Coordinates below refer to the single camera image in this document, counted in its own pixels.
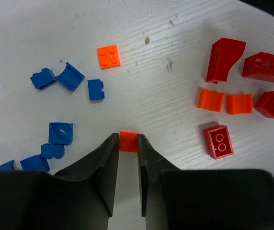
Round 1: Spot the red lego brick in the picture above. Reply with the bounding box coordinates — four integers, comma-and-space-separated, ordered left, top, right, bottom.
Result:
242, 52, 274, 82

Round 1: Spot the red small lego cube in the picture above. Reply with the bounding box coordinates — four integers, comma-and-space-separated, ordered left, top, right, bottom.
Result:
254, 91, 274, 119

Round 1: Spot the blue curved lego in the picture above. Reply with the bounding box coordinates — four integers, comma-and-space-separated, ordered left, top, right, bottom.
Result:
56, 62, 85, 92

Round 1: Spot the orange small lego plate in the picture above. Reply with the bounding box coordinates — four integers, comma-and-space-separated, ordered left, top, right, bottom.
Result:
119, 130, 138, 153

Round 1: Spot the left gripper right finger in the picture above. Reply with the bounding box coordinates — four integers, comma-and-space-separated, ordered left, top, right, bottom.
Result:
137, 134, 179, 217

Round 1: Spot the orange curved lego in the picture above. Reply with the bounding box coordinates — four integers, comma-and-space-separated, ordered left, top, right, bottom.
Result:
197, 89, 225, 112
227, 94, 253, 115

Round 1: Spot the blue dome lego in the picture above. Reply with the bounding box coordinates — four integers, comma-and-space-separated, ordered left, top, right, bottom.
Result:
48, 122, 73, 145

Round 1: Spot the red lego slope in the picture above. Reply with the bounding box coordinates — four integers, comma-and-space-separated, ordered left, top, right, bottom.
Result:
206, 38, 246, 84

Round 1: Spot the blue lego block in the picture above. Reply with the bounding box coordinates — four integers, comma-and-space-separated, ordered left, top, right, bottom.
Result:
41, 143, 65, 159

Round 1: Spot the red two-stud lego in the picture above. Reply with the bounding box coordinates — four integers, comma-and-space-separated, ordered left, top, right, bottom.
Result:
203, 125, 234, 160

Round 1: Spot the blue small lego brick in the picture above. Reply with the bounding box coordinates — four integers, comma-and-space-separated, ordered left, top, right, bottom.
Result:
87, 79, 105, 101

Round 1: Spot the blue lego edge piece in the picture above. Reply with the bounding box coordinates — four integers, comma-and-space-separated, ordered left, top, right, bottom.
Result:
0, 160, 15, 171

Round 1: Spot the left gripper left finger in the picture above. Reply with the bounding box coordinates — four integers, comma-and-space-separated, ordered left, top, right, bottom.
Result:
54, 133, 119, 217

